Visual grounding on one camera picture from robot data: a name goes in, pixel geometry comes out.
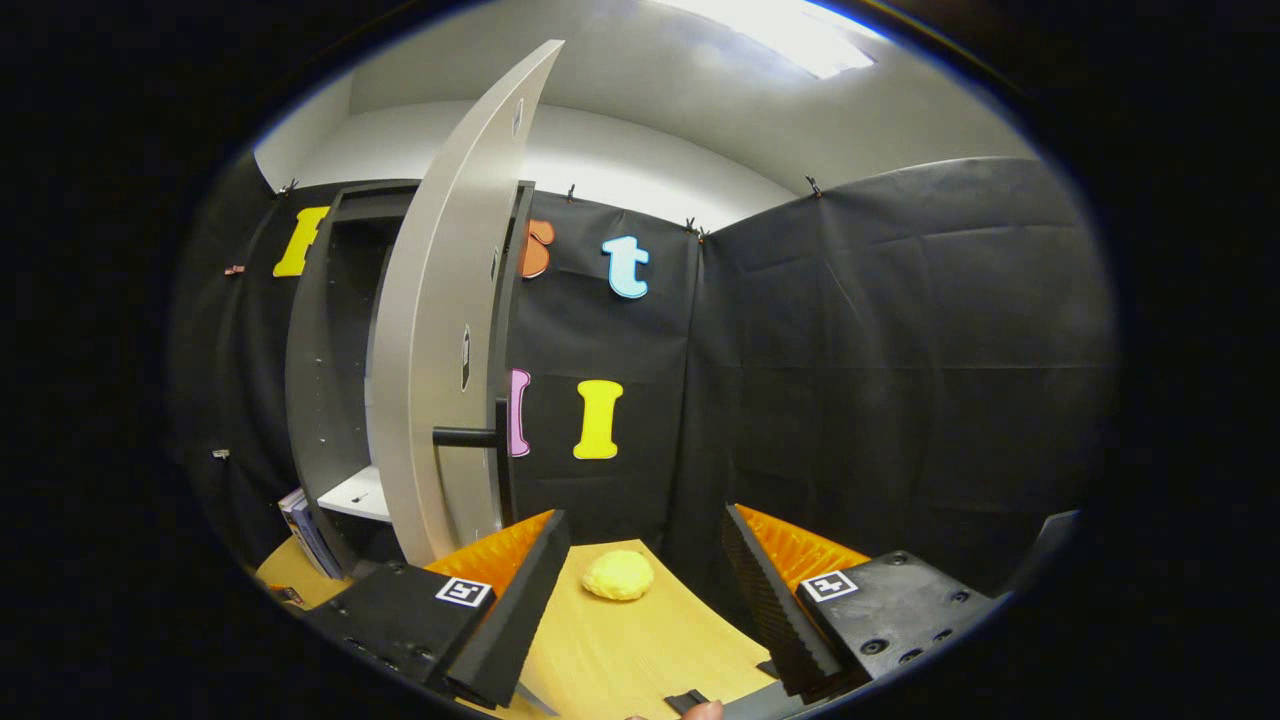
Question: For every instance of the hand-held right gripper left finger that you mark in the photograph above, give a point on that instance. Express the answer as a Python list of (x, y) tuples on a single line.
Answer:
[(515, 620)]

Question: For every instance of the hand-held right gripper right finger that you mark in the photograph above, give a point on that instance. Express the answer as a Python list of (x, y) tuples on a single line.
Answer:
[(770, 610)]

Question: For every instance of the beige cabinet door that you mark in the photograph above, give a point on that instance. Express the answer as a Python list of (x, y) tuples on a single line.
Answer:
[(440, 330)]

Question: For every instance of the grey cabinet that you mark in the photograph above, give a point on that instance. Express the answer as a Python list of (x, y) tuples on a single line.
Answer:
[(320, 380)]

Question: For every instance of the yellow bumpy squash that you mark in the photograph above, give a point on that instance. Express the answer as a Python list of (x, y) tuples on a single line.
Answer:
[(618, 575)]

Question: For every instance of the blue book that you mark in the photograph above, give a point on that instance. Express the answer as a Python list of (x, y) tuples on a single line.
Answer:
[(318, 545)]

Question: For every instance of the black backdrop cloth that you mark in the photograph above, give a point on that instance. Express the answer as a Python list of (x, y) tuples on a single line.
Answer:
[(850, 380)]

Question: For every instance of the long ceiling light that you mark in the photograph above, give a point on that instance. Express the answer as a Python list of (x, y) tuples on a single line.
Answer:
[(790, 35)]

